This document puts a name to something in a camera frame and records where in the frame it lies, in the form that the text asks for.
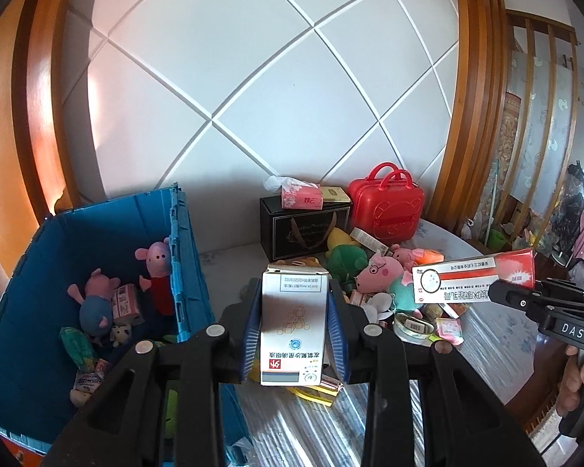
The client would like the pink pig plush with glasses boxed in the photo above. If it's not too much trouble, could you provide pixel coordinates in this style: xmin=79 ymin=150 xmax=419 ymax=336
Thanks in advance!
xmin=354 ymin=251 xmax=422 ymax=314

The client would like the pink pig plush blue body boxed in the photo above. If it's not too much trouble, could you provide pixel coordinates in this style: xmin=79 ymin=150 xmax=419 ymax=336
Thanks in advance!
xmin=67 ymin=267 xmax=122 ymax=346

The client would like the silver striped mat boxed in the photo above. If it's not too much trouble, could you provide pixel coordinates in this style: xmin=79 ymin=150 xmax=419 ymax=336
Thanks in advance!
xmin=195 ymin=302 xmax=531 ymax=467

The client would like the pink tissue pack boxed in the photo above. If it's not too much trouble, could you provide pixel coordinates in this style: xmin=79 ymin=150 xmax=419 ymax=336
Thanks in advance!
xmin=264 ymin=175 xmax=323 ymax=211

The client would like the white grey medicine carton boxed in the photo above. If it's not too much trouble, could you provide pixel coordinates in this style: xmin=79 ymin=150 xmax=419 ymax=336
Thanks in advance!
xmin=259 ymin=263 xmax=332 ymax=387

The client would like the white rabbit plush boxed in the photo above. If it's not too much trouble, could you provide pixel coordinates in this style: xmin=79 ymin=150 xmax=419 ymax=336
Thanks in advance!
xmin=360 ymin=292 xmax=395 ymax=324

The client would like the cream flat box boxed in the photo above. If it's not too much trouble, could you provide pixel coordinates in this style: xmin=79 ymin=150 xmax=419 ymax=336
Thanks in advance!
xmin=318 ymin=186 xmax=352 ymax=206

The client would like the yellow plush toy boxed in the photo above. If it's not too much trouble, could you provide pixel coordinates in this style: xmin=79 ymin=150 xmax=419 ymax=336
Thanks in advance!
xmin=327 ymin=227 xmax=358 ymax=251

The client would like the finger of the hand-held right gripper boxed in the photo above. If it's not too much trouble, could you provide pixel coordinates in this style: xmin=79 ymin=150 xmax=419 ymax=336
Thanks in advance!
xmin=545 ymin=277 xmax=584 ymax=298
xmin=487 ymin=279 xmax=553 ymax=319

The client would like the pile of clothes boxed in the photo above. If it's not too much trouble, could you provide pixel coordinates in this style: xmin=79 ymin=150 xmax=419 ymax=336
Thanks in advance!
xmin=555 ymin=163 xmax=584 ymax=273

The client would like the green plush toy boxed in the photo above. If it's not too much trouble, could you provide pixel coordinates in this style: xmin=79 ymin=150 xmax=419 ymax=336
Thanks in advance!
xmin=327 ymin=244 xmax=371 ymax=283

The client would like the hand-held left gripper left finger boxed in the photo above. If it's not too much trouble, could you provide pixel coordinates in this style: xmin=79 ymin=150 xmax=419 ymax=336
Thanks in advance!
xmin=41 ymin=277 xmax=266 ymax=467

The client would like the wooden slat partition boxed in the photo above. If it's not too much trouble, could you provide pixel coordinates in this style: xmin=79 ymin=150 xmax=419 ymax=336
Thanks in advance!
xmin=438 ymin=0 xmax=580 ymax=254

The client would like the wooden wall frame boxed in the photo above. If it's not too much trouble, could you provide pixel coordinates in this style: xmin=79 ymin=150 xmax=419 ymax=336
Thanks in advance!
xmin=10 ymin=0 xmax=86 ymax=225

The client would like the pink pig plush red dress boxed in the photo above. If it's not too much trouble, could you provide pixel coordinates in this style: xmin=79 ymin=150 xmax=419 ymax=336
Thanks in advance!
xmin=135 ymin=236 xmax=176 ymax=317

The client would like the red white tube carton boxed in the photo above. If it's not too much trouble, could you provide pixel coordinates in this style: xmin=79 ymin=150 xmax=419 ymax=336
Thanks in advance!
xmin=411 ymin=248 xmax=536 ymax=305

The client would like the clear plastic bag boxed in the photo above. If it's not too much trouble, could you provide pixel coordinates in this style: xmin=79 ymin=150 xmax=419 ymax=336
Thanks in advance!
xmin=226 ymin=435 xmax=255 ymax=467

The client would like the blue plastic crate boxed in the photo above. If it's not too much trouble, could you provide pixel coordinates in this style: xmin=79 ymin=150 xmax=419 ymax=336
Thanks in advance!
xmin=0 ymin=182 xmax=254 ymax=467

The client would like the small pig plush orange dress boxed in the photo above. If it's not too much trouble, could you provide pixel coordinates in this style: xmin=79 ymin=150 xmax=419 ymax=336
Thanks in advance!
xmin=391 ymin=246 xmax=445 ymax=266

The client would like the pink white toy carton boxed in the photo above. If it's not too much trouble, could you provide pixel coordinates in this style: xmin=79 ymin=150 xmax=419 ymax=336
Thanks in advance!
xmin=112 ymin=283 xmax=144 ymax=327

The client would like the round bed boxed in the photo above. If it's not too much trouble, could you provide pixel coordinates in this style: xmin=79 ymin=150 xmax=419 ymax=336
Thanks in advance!
xmin=197 ymin=219 xmax=536 ymax=467

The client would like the small white bear plush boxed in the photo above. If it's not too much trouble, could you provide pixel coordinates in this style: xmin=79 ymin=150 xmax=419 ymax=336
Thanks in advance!
xmin=109 ymin=323 xmax=133 ymax=348

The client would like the black gift box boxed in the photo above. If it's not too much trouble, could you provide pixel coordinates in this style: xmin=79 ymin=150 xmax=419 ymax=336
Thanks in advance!
xmin=259 ymin=196 xmax=354 ymax=262

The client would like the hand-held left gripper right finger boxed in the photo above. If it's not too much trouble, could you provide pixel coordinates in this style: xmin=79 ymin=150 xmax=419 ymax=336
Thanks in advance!
xmin=325 ymin=279 xmax=548 ymax=467

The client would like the red mini suitcase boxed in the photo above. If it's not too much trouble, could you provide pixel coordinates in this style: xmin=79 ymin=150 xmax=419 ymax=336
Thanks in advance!
xmin=347 ymin=162 xmax=426 ymax=244

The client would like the pile of medicine boxes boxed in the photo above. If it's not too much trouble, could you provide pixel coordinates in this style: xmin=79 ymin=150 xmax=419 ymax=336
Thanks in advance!
xmin=72 ymin=356 xmax=114 ymax=396
xmin=285 ymin=287 xmax=468 ymax=407

